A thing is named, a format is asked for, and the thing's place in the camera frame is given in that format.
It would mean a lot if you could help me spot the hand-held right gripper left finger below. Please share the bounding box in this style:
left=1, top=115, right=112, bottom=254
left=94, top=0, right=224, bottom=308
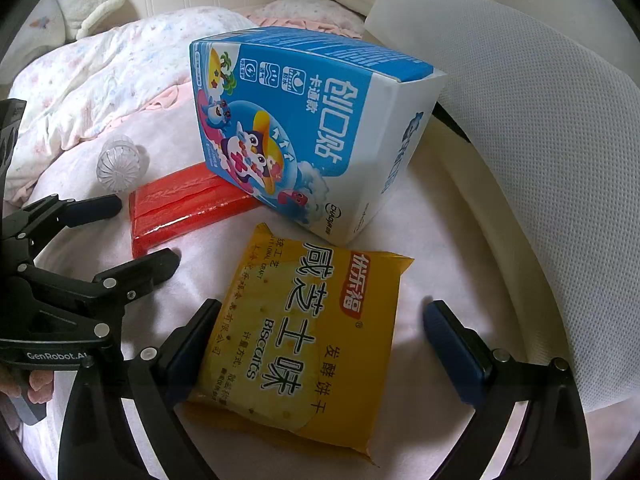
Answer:
left=57, top=299, right=223, bottom=480

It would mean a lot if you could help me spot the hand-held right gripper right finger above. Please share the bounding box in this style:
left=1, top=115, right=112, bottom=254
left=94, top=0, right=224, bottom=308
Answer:
left=415, top=299, right=593, bottom=480

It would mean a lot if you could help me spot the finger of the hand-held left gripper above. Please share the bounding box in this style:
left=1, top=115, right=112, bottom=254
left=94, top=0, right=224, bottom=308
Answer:
left=0, top=194, right=123, bottom=261
left=20, top=249, right=182, bottom=327

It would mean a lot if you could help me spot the red plastic packet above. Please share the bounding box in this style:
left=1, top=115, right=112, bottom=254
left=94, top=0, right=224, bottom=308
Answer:
left=128, top=161, right=258, bottom=259

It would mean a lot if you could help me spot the yellow biscuit packet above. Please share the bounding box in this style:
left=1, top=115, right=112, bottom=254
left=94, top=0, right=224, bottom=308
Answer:
left=186, top=222, right=415, bottom=465

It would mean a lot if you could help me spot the blue and white cartoon carton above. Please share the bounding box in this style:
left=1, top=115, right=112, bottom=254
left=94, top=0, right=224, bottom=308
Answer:
left=189, top=26, right=447, bottom=247

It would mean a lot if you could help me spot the white mesh storage box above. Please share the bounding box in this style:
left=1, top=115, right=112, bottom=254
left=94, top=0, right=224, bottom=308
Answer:
left=364, top=0, right=640, bottom=411

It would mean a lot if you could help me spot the person's left hand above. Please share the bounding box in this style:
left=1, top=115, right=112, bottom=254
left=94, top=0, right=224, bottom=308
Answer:
left=0, top=364, right=55, bottom=411

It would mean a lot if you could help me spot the empty clear plastic bottle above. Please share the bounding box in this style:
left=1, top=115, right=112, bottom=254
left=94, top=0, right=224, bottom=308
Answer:
left=96, top=134, right=149, bottom=192

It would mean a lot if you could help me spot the pink bed sheet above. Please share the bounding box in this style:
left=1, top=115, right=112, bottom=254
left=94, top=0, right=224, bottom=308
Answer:
left=10, top=80, right=551, bottom=480

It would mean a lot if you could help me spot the floral quilt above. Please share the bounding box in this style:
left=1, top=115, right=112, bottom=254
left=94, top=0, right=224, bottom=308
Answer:
left=0, top=6, right=256, bottom=206

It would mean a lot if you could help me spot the floral pillow with pink ruffle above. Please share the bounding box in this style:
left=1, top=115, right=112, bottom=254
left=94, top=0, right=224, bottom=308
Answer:
left=245, top=0, right=366, bottom=41

